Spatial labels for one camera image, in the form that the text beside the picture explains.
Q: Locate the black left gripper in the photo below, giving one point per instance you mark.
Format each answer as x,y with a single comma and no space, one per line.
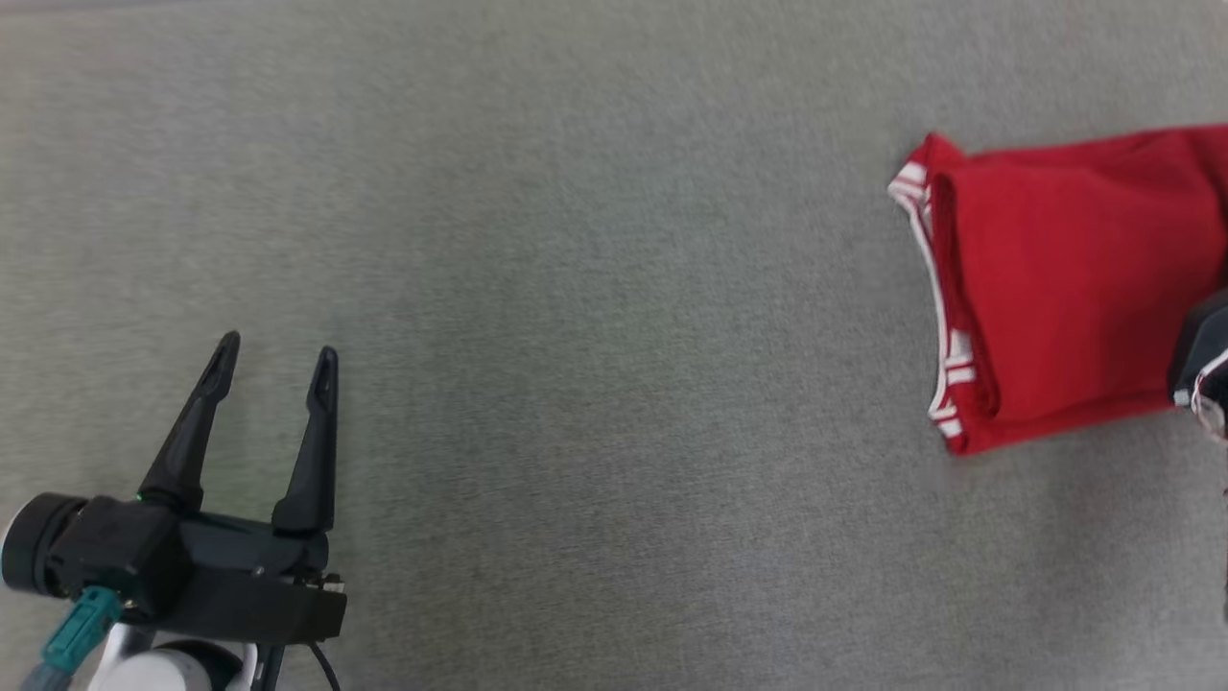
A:
259,585

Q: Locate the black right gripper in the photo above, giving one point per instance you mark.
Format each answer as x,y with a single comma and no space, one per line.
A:
1204,336

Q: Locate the red white number 23 jersey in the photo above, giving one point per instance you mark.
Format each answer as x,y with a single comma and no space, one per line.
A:
1055,288

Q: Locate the white grey robot left arm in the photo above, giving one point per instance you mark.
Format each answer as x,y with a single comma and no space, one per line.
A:
163,672

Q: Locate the grey fabric sofa cushion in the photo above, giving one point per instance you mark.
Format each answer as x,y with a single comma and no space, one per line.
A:
576,288

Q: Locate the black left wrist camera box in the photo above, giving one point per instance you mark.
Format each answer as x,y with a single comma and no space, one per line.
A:
115,547

